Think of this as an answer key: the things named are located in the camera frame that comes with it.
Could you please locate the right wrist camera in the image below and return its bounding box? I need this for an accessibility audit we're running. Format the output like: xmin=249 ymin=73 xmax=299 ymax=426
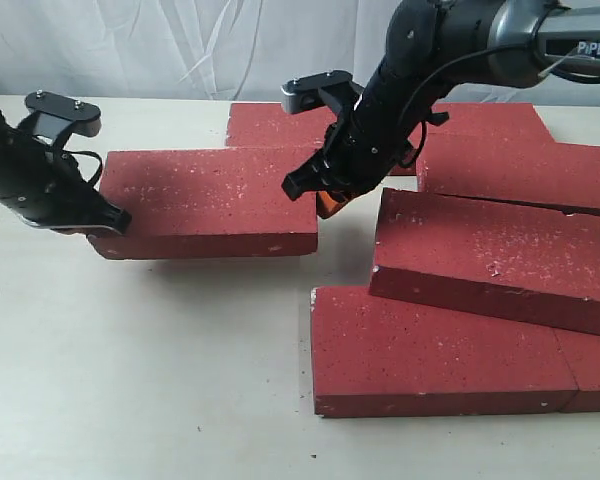
xmin=281 ymin=70 xmax=363 ymax=117

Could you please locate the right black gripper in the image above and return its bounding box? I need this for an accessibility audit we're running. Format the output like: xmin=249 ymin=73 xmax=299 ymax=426
xmin=281 ymin=74 xmax=450 ymax=219

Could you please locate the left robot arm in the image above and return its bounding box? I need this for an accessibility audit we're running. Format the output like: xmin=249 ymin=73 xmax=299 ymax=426
xmin=0 ymin=90 xmax=132 ymax=235

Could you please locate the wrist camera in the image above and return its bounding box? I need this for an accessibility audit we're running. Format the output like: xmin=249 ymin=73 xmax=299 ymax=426
xmin=18 ymin=90 xmax=102 ymax=150
xmin=281 ymin=70 xmax=363 ymax=117

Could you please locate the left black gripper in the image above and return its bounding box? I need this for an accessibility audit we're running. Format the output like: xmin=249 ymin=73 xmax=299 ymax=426
xmin=0 ymin=113 xmax=132 ymax=235

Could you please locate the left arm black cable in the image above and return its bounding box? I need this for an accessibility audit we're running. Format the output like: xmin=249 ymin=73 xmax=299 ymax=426
xmin=59 ymin=149 xmax=105 ymax=189

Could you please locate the red brick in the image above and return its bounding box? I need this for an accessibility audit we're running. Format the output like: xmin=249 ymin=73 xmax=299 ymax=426
xmin=88 ymin=146 xmax=318 ymax=260
xmin=310 ymin=286 xmax=578 ymax=418
xmin=555 ymin=330 xmax=600 ymax=413
xmin=416 ymin=136 xmax=600 ymax=216
xmin=369 ymin=188 xmax=600 ymax=336
xmin=419 ymin=103 xmax=554 ymax=160
xmin=225 ymin=102 xmax=336 ymax=147

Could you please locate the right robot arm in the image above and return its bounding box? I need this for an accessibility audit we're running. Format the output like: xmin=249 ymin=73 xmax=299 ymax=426
xmin=282 ymin=1 xmax=600 ymax=218

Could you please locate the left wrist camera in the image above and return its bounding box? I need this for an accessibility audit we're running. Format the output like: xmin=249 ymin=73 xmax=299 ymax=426
xmin=18 ymin=90 xmax=102 ymax=150

